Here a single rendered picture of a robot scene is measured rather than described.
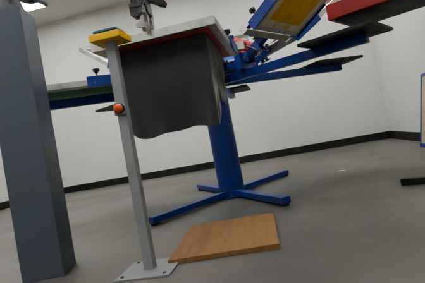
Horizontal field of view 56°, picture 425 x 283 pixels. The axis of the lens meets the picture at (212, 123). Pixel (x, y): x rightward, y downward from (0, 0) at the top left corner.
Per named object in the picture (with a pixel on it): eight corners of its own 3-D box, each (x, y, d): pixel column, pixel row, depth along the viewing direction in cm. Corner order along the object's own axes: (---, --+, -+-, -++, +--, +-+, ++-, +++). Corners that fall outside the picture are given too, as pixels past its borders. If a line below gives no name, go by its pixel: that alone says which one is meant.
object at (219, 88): (222, 123, 183) (205, 33, 184) (214, 125, 183) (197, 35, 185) (234, 124, 228) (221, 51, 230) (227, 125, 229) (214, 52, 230)
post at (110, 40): (169, 276, 146) (124, 21, 150) (113, 283, 150) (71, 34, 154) (184, 257, 168) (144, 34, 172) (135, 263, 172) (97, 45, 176)
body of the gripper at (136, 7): (136, 21, 185) (132, -4, 185) (154, 17, 183) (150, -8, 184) (130, 17, 177) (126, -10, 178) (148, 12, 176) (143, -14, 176)
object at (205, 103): (221, 124, 180) (204, 31, 182) (128, 142, 188) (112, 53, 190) (222, 124, 184) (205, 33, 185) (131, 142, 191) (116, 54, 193)
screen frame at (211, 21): (215, 23, 173) (214, 14, 173) (91, 52, 183) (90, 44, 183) (237, 55, 250) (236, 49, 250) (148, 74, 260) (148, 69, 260)
